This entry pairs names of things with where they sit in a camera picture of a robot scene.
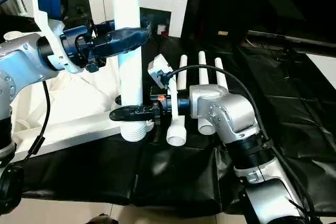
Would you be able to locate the white plastic table leg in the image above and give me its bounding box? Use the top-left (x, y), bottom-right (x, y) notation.
top-left (166, 54), bottom-right (188, 147)
top-left (197, 50), bottom-right (217, 136)
top-left (110, 0), bottom-right (153, 143)
top-left (214, 58), bottom-right (230, 91)

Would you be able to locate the white plastic table top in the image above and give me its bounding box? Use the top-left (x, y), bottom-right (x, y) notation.
top-left (0, 31), bottom-right (158, 163)

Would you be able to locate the black work surface mat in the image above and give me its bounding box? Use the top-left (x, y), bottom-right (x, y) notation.
top-left (0, 12), bottom-right (336, 219)

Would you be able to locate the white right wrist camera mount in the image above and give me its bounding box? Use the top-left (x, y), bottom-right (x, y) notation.
top-left (147, 54), bottom-right (182, 126)

